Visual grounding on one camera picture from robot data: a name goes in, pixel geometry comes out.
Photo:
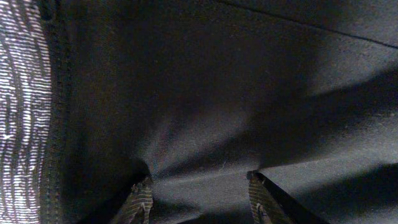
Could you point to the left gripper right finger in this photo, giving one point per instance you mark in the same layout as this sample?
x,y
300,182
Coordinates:
x,y
270,204

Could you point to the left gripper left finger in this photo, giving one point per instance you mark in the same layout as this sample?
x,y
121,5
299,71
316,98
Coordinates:
x,y
137,206

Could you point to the black leggings with grey waistband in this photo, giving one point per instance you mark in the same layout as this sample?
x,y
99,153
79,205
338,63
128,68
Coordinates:
x,y
98,95

